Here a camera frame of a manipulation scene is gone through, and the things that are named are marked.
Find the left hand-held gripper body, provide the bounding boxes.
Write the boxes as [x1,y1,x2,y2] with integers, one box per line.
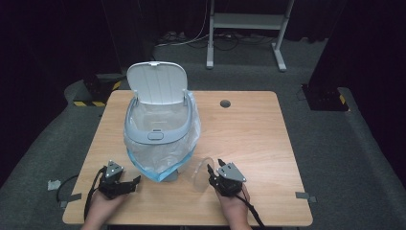
[98,161,137,200]

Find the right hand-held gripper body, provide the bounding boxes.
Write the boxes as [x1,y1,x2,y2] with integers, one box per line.
[209,162,247,197]

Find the clear round plastic container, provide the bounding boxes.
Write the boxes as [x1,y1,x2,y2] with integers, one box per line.
[191,155,216,194]

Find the grey trash can with lid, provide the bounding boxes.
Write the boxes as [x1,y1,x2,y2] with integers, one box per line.
[124,60,196,183]

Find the person's left hand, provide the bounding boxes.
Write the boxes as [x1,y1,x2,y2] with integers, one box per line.
[90,190,127,222]

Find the person's right hand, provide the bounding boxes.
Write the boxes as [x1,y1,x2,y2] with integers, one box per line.
[215,184,252,222]

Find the clear trash bag blue hem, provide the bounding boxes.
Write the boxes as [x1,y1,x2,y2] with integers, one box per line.
[124,90,202,183]

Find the grey tape piece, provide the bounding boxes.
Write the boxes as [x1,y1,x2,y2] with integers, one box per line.
[58,193,82,209]
[294,191,318,204]
[47,179,62,192]

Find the black stand base striped tape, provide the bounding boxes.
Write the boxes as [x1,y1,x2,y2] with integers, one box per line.
[301,83,350,113]
[72,73,124,108]

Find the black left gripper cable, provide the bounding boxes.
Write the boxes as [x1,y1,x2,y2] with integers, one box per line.
[83,166,108,222]

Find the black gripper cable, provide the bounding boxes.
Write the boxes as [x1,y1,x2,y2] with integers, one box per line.
[235,194,266,230]
[83,166,108,222]

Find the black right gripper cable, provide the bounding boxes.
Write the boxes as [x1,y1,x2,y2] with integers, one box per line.
[235,194,266,230]

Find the black floor cable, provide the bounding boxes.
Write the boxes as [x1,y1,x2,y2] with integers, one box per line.
[56,173,79,203]

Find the black cables on floor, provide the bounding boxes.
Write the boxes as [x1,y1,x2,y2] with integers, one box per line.
[154,30,279,53]

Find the white cable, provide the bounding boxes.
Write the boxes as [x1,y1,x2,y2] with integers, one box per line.
[165,0,213,48]

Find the white metal stand frame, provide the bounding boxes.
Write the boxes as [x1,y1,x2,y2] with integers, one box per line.
[205,0,295,73]

